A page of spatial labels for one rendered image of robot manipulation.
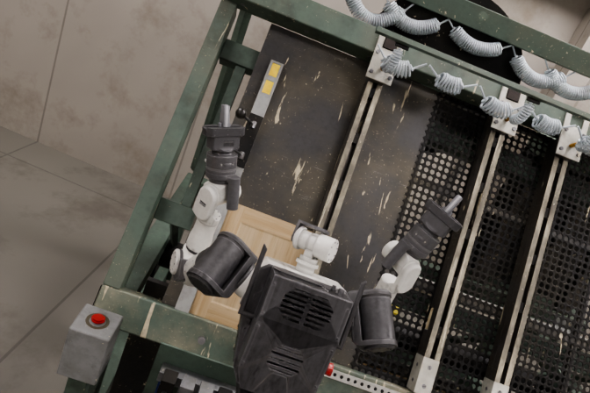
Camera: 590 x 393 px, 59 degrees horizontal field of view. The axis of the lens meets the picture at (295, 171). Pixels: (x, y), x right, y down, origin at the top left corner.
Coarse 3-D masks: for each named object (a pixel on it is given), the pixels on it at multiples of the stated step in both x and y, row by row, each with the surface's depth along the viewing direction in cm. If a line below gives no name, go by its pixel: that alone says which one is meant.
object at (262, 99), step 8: (280, 64) 191; (280, 72) 191; (264, 80) 190; (272, 80) 190; (272, 88) 190; (256, 96) 188; (264, 96) 189; (256, 104) 188; (264, 104) 188; (256, 112) 187; (264, 112) 188; (240, 168) 184; (240, 176) 183; (216, 208) 181; (224, 208) 181; (224, 216) 181; (216, 232) 180; (184, 288) 176; (192, 288) 176; (184, 296) 175; (192, 296) 176; (176, 304) 174; (184, 304) 175
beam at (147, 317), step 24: (120, 312) 170; (144, 312) 172; (168, 312) 173; (144, 336) 171; (168, 336) 172; (192, 336) 173; (216, 336) 174; (216, 360) 173; (336, 384) 178; (384, 384) 180
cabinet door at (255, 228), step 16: (240, 208) 184; (224, 224) 182; (240, 224) 183; (256, 224) 184; (272, 224) 185; (288, 224) 186; (256, 240) 184; (272, 240) 184; (288, 240) 185; (272, 256) 184; (288, 256) 184; (192, 304) 177; (208, 304) 178; (224, 304) 179; (240, 304) 180; (224, 320) 178
